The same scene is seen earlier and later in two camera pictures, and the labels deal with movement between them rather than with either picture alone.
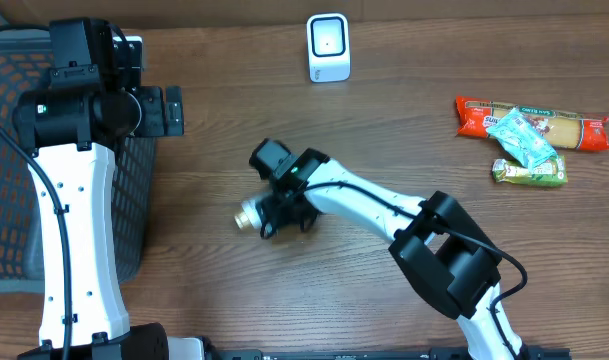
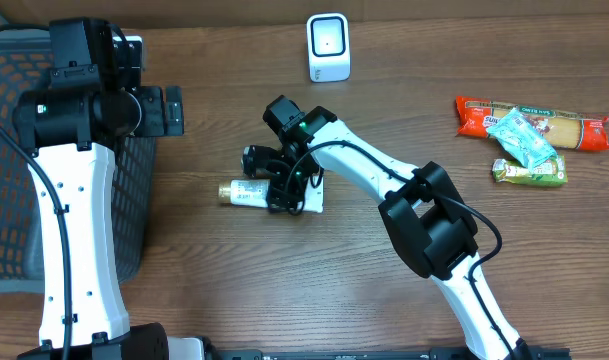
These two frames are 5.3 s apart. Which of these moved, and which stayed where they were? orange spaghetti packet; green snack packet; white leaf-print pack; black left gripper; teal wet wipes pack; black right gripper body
Moved: white leaf-print pack; black right gripper body
Stayed: green snack packet; orange spaghetti packet; teal wet wipes pack; black left gripper
